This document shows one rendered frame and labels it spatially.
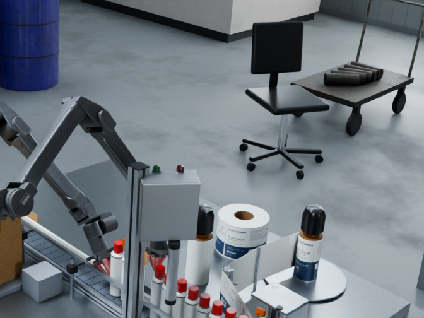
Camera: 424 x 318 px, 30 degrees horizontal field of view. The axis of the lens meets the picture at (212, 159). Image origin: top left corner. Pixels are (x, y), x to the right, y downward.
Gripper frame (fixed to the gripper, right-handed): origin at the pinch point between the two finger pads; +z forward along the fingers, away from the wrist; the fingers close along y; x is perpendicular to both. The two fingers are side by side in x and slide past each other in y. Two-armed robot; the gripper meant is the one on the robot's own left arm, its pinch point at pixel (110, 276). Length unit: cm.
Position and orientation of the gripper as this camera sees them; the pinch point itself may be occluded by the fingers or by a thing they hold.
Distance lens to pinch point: 282.1
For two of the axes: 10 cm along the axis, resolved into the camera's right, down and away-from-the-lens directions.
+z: 3.8, 9.2, -0.4
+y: 6.9, -2.6, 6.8
